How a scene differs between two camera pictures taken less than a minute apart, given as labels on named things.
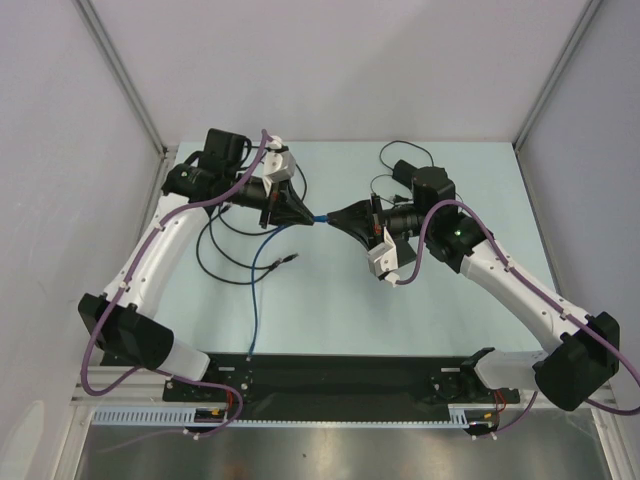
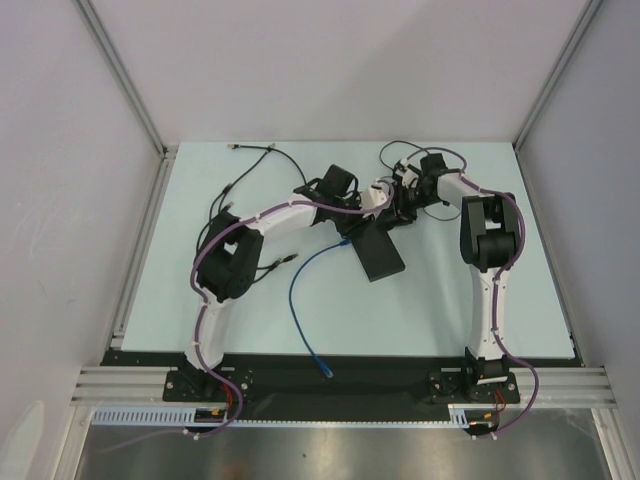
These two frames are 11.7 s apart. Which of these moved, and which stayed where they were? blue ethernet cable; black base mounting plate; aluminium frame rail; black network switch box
Moved: black network switch box; blue ethernet cable
Stayed: aluminium frame rail; black base mounting plate
